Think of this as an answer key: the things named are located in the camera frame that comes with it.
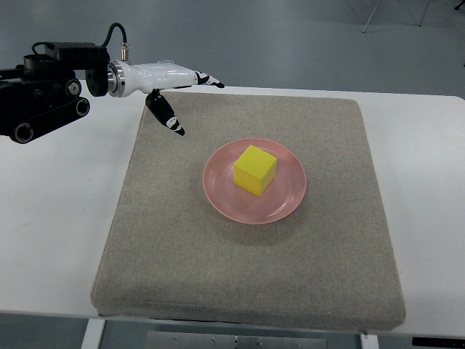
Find pink plate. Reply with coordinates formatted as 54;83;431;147
203;138;307;225

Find yellow foam block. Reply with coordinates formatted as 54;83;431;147
233;145;278;197

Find grey fabric cushion mat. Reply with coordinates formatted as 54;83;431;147
91;91;405;332

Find metal base plate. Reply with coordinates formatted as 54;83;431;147
145;331;328;349

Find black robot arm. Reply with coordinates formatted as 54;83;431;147
1;23;123;144

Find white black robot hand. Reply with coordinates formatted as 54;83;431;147
108;61;225;136

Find chair legs in background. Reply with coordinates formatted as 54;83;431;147
360;1;464;33

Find white table leg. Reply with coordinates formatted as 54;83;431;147
81;319;106;349

